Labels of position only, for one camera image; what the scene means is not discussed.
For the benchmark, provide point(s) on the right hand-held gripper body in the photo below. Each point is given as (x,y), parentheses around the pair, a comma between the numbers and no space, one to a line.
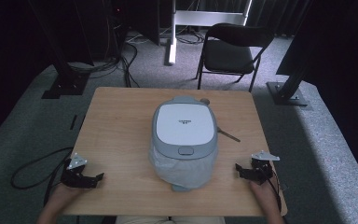
(262,168)

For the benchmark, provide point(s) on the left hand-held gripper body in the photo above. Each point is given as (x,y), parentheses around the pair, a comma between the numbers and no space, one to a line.
(74,174)

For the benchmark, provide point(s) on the grey and white rice cooker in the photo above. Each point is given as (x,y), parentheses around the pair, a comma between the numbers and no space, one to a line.
(185,123)

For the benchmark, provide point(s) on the person's left hand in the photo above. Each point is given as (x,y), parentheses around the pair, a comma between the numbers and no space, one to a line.
(65,194)

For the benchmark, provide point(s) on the person's right hand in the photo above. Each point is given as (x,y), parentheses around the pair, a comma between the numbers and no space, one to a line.
(262,193)

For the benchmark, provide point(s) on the black tape strip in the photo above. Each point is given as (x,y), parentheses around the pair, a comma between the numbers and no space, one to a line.
(73,122)

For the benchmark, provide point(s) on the translucent white plastic bag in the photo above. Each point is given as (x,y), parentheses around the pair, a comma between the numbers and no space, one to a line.
(183,172)

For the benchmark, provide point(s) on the small round grey object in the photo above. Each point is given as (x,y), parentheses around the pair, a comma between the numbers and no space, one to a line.
(204,101)

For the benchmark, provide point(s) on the black metal stand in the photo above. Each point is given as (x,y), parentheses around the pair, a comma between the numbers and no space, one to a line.
(287,93)
(66,84)

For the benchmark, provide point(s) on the black folding chair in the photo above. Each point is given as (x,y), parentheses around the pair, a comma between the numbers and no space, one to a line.
(230,53)

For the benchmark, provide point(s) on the dark curtain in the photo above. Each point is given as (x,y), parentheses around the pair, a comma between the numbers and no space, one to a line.
(338,46)

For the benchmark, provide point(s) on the white metal stand frame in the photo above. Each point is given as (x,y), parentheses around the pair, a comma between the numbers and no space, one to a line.
(180,18)

